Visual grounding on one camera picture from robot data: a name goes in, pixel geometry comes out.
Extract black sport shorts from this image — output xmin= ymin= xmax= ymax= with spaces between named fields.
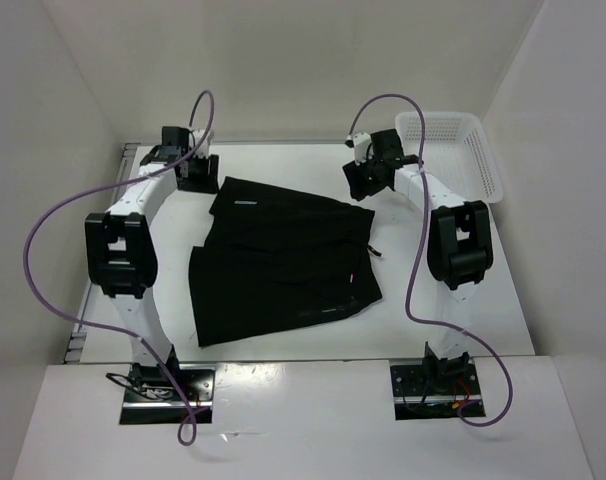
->
xmin=188 ymin=177 xmax=382 ymax=347

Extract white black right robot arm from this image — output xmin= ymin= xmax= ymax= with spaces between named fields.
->
xmin=343 ymin=129 xmax=494 ymax=393

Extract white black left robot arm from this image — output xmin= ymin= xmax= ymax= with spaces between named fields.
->
xmin=84 ymin=127 xmax=218 ymax=401

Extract white perforated plastic basket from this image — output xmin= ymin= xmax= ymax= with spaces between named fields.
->
xmin=395 ymin=112 xmax=503 ymax=204

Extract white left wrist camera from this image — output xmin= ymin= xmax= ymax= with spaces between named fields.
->
xmin=190 ymin=129 xmax=214 ymax=159

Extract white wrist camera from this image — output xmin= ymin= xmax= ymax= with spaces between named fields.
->
xmin=345 ymin=132 xmax=371 ymax=164
xmin=190 ymin=129 xmax=214 ymax=159

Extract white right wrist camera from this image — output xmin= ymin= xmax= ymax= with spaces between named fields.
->
xmin=345 ymin=132 xmax=371 ymax=164

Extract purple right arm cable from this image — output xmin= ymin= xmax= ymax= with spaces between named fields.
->
xmin=348 ymin=92 xmax=514 ymax=427

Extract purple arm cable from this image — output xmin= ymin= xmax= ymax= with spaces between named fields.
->
xmin=348 ymin=92 xmax=514 ymax=427
xmin=22 ymin=90 xmax=217 ymax=445

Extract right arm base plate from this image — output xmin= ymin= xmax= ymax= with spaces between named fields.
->
xmin=389 ymin=362 xmax=485 ymax=421

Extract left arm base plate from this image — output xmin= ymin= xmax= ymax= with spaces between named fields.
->
xmin=106 ymin=364 xmax=216 ymax=425

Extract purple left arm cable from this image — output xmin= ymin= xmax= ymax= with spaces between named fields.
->
xmin=22 ymin=90 xmax=217 ymax=445

